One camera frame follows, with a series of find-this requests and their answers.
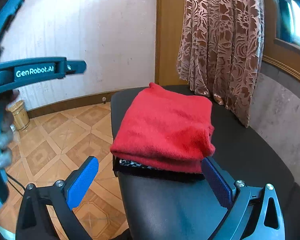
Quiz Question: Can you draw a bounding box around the bright red fuzzy sweater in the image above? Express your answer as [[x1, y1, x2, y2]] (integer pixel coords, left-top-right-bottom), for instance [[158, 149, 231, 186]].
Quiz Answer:
[[110, 83, 215, 174]]

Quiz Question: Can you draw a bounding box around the person's left hand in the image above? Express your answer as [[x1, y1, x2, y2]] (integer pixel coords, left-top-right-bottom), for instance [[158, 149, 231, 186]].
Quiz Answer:
[[0, 89, 20, 169]]

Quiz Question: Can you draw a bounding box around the wooden bucket on floor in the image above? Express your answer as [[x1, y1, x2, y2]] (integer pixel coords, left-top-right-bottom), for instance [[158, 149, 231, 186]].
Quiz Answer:
[[8, 100, 30, 131]]

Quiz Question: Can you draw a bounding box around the brown floral curtain left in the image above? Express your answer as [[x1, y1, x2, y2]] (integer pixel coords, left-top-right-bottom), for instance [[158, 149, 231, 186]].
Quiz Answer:
[[177, 0, 264, 126]]

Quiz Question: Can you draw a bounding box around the window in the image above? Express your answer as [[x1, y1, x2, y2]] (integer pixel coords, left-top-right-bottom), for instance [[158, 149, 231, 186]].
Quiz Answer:
[[276, 0, 300, 47]]

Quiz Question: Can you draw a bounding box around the black cable on floor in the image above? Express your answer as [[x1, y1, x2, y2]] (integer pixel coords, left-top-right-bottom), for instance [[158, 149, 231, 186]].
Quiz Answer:
[[6, 172, 27, 197]]

